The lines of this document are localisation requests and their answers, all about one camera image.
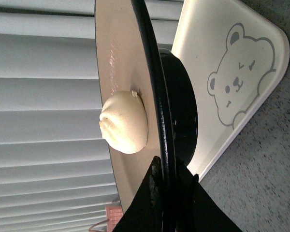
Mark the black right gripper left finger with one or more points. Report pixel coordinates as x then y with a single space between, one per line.
145 211

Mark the tan plate with black rim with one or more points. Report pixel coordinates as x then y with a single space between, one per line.
129 59

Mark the white steamed bun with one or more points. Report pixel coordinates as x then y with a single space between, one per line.
123 122

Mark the cream bear tray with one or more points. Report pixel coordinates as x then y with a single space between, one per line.
235 58

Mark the pink perforated board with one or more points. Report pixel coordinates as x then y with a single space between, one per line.
113 215

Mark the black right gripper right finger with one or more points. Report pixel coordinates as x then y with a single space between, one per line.
196 211

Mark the grey pleated curtain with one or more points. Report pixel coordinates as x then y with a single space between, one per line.
55 168

